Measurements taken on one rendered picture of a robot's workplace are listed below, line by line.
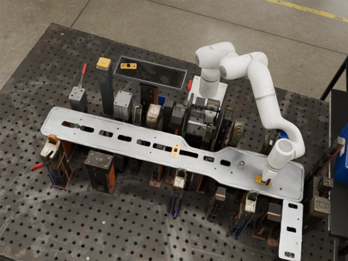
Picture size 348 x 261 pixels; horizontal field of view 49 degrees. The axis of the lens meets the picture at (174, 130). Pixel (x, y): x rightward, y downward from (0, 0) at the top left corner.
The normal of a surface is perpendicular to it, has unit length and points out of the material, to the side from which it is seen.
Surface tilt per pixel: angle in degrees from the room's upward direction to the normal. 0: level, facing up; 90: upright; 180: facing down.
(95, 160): 0
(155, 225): 0
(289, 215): 0
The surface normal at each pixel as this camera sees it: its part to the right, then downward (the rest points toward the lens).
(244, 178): 0.07, -0.54
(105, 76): -0.23, 0.81
